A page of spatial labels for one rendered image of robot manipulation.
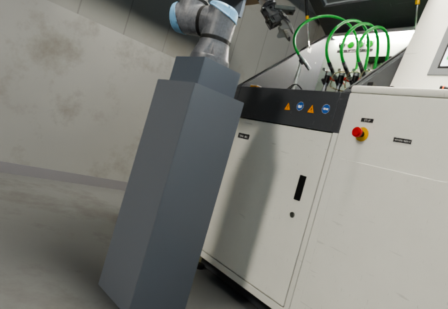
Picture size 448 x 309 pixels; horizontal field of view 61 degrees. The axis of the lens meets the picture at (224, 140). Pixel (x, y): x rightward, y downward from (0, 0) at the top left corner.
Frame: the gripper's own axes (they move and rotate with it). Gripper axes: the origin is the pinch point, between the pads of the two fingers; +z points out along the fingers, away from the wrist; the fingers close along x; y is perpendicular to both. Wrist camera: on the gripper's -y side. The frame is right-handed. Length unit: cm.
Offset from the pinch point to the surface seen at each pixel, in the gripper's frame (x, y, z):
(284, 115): 14, 30, 38
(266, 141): 6, 40, 43
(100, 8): -107, 75, -128
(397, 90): 55, 5, 54
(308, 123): 25, 26, 47
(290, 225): 20, 52, 79
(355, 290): 44, 49, 105
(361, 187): 45, 30, 77
